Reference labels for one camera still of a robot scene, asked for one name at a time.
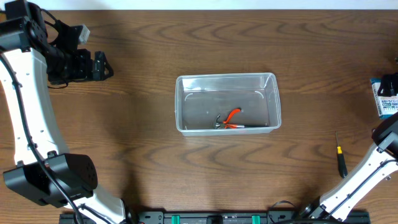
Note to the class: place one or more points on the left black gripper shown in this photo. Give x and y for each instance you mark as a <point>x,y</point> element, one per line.
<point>94,66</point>

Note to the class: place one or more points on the blue white cardboard box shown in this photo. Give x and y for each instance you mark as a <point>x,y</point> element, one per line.
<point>386,105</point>

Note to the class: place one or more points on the black yellow screwdriver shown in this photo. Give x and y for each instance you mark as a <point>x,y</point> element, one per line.
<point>340,158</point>

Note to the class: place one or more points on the small black-handled claw hammer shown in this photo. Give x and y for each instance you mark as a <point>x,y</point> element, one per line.
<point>218,125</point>

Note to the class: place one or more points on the red-handled cutting pliers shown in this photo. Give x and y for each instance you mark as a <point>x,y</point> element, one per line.
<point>226,124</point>

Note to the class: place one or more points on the clear plastic storage container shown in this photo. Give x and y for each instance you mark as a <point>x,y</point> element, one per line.
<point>200,99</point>

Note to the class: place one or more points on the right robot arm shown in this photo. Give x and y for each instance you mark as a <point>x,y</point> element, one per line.
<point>378,163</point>

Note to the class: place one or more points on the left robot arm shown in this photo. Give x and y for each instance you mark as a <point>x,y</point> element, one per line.
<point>36,56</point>

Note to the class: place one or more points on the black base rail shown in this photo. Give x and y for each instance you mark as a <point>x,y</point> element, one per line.
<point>356,217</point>

